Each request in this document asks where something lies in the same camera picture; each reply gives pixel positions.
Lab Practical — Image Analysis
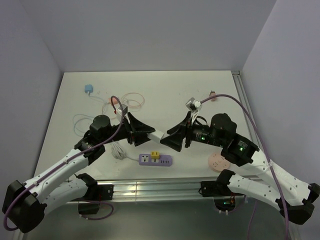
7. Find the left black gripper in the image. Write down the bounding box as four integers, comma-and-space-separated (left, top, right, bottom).
101, 112, 155, 147

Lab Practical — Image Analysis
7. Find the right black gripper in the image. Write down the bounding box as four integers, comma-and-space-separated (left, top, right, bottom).
160, 110, 225, 151

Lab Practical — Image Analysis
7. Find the white plug adapter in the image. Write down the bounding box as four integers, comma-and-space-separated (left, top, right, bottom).
147, 130, 165, 144

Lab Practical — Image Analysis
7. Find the purple power strip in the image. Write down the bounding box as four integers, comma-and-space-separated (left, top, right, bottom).
138, 154, 173, 167

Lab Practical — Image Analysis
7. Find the yellow plug adapter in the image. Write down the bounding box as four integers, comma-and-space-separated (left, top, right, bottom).
150, 151, 160, 160

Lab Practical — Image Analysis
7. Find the brown pink plug adapter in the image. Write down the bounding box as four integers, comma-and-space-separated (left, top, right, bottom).
209, 91, 217, 102

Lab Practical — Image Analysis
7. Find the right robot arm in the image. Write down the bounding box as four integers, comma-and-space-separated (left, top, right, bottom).
160, 112, 320, 225

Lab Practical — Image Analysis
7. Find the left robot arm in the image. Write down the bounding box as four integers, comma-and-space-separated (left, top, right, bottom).
2, 113, 155, 233

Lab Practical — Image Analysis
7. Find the blue plug adapter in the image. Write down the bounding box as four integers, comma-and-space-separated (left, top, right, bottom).
84, 84, 94, 96

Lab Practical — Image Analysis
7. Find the round pink power socket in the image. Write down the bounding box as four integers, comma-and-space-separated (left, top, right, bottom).
208, 153, 231, 173

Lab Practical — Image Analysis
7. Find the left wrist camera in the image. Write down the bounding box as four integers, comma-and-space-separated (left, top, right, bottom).
115, 104, 128, 122

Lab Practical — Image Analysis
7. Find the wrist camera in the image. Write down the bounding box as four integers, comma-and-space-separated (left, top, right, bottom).
115, 104, 128, 122
185, 97, 202, 118

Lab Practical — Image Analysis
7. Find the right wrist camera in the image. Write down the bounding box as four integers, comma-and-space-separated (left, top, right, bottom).
185, 97, 202, 118

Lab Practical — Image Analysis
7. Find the white power strip cable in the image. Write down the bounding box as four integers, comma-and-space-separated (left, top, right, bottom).
111, 139, 140, 162

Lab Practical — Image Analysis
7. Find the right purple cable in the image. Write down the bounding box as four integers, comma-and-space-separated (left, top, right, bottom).
199, 93, 292, 240

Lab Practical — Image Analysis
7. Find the aluminium front rail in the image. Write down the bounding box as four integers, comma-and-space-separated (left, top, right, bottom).
23, 174, 287, 206

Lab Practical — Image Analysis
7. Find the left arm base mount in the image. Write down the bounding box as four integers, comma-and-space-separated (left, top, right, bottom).
71, 184, 114, 220

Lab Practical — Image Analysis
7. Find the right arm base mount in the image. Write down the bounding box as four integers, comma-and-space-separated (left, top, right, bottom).
198, 180, 247, 215

